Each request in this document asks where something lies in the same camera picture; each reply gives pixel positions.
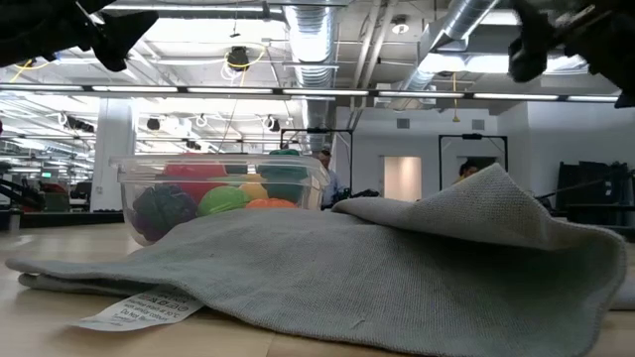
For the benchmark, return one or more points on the grey knitted cloth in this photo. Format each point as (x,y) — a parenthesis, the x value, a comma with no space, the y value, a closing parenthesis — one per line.
(347,273)

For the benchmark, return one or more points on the yellow toy lemon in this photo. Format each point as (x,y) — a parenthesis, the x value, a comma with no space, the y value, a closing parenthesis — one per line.
(254,191)

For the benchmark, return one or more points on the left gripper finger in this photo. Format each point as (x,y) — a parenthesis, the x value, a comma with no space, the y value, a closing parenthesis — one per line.
(121,37)

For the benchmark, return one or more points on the slim silver duct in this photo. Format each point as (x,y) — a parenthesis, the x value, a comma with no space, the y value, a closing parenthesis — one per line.
(461,22)

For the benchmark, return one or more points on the orange toy fruit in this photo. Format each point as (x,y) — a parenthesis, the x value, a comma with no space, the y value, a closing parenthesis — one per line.
(273,203)

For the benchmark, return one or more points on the clear plastic tupperware container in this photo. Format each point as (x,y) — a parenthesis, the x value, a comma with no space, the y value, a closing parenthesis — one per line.
(149,166)

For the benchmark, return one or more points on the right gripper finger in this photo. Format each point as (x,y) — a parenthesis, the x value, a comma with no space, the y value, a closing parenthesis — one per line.
(531,49)

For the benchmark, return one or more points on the black shelving unit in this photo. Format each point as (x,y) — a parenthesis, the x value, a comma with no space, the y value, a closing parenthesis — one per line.
(595,193)

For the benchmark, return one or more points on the long LED light bar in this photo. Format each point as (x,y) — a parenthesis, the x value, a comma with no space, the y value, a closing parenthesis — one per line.
(317,92)

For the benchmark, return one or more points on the purple toy grapes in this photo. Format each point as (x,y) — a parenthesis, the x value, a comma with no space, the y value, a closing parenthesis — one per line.
(161,210)

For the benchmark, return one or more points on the red toy bell pepper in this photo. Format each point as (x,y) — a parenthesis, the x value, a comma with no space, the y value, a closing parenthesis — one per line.
(196,178)

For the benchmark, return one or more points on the background black robot arm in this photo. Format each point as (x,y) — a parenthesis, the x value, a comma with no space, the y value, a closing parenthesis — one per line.
(362,194)

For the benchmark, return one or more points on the lit doorway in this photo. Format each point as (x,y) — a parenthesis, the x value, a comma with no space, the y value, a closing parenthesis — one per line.
(402,178)

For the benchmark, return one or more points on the green toy bell pepper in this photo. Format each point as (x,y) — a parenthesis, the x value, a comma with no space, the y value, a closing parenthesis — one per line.
(284,183)

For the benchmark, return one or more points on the black ceiling camera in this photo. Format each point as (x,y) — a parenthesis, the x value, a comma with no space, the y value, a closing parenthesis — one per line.
(238,57)

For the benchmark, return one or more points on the black background rig frame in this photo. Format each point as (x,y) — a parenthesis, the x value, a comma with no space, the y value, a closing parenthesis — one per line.
(471,136)

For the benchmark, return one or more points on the green toy lime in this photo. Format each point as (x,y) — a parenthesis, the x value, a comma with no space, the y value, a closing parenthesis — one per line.
(223,200)

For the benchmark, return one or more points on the person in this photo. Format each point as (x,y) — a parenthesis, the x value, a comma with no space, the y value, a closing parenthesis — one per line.
(467,171)
(330,183)

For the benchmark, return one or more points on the white pillar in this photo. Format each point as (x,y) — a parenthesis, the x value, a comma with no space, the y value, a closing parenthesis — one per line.
(114,144)

